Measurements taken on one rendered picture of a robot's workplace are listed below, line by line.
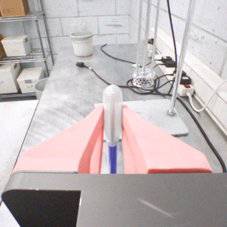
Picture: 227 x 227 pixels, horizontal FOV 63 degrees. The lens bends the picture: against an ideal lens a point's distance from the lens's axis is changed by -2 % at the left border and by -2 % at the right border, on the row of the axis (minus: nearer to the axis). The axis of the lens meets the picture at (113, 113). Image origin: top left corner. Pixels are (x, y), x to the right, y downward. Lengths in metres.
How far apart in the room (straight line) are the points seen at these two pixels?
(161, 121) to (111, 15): 2.06
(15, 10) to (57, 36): 0.60
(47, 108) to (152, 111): 0.39
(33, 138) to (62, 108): 0.17
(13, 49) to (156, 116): 2.07
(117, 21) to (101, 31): 0.24
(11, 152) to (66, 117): 0.21
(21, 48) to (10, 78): 0.39
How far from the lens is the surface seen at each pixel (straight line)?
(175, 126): 0.65
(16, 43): 2.45
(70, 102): 0.77
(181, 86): 0.82
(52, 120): 0.70
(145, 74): 0.57
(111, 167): 0.16
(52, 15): 2.61
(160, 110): 0.71
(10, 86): 2.62
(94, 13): 2.56
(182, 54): 0.59
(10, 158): 0.62
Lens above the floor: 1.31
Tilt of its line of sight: 37 degrees down
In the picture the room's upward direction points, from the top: 1 degrees counter-clockwise
